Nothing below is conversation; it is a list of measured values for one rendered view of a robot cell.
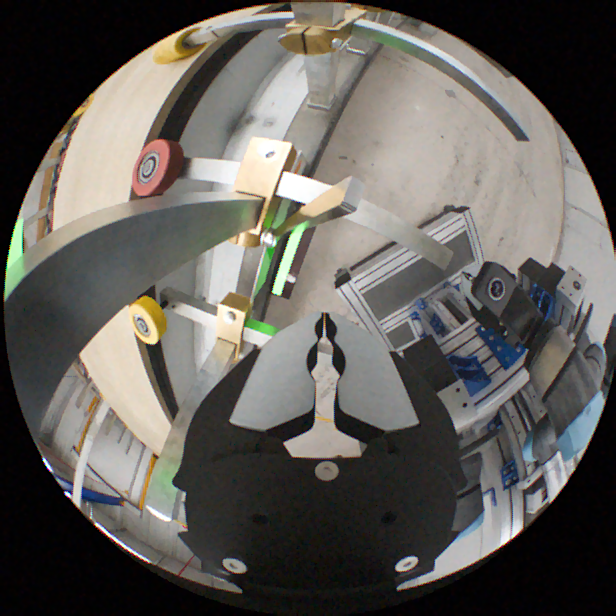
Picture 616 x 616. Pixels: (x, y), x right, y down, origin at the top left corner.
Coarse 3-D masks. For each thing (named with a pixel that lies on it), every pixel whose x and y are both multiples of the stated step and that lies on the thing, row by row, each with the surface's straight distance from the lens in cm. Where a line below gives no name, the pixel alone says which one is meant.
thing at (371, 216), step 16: (192, 160) 30; (208, 160) 28; (224, 160) 27; (192, 176) 29; (208, 176) 28; (224, 176) 27; (288, 176) 24; (288, 192) 24; (304, 192) 24; (320, 192) 24; (368, 208) 24; (368, 224) 24; (384, 224) 25; (400, 224) 26; (400, 240) 26; (416, 240) 27; (432, 240) 28; (432, 256) 28; (448, 256) 30
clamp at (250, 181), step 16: (256, 144) 25; (288, 144) 24; (256, 160) 24; (272, 160) 24; (288, 160) 25; (240, 176) 25; (256, 176) 24; (272, 176) 24; (240, 192) 24; (256, 192) 24; (272, 192) 23; (272, 208) 26; (256, 224) 24; (240, 240) 25; (256, 240) 25
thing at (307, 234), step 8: (304, 232) 40; (312, 232) 40; (304, 240) 40; (304, 248) 41; (296, 256) 41; (296, 264) 42; (296, 272) 42; (288, 280) 43; (288, 288) 44; (288, 296) 45
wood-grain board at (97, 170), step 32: (128, 64) 85; (192, 64) 39; (96, 96) 98; (128, 96) 52; (160, 96) 37; (96, 128) 62; (128, 128) 41; (160, 128) 35; (64, 160) 99; (96, 160) 50; (128, 160) 36; (64, 192) 79; (96, 192) 45; (128, 192) 34; (64, 224) 74; (128, 320) 43; (96, 352) 81; (128, 352) 52; (96, 384) 142; (128, 384) 73; (128, 416) 134; (160, 416) 77; (160, 448) 175
